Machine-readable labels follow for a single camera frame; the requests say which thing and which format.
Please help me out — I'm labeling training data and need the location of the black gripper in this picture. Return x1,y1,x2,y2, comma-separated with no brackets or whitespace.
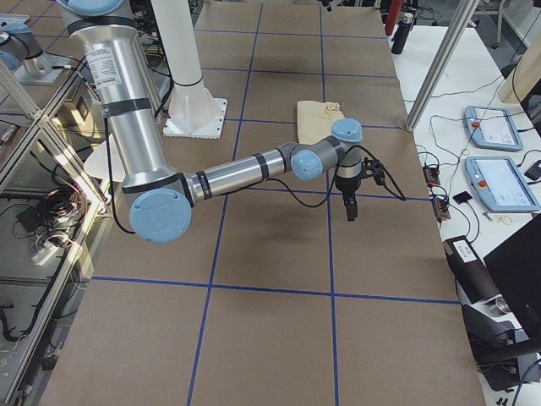
335,163,362,222

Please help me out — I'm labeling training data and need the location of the beige long-sleeve printed shirt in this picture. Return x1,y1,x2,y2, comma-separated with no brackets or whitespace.
297,101,344,145

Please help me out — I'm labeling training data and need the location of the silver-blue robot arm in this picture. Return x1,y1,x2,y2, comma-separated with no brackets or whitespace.
60,1,363,244
151,0,203,87

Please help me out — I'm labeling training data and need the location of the teach pendant near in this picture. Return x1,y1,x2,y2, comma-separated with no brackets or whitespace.
464,156,540,213

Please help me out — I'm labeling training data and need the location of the teach pendant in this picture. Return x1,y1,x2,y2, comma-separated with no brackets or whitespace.
464,105,523,152
464,156,540,213

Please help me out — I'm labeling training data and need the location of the teach pendant far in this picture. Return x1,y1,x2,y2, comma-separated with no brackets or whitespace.
464,105,523,152

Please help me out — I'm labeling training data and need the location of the black bottle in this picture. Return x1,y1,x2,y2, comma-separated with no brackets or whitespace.
391,21,411,55

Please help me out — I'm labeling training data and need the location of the red bottle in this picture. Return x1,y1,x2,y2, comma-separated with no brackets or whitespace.
385,0,403,36

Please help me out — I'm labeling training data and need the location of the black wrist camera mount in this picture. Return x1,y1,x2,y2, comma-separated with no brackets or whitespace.
361,157,386,187

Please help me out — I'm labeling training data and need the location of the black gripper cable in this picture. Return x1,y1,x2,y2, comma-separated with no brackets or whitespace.
261,143,407,208

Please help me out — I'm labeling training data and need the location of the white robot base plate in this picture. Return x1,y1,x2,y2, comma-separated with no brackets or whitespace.
163,82,228,140

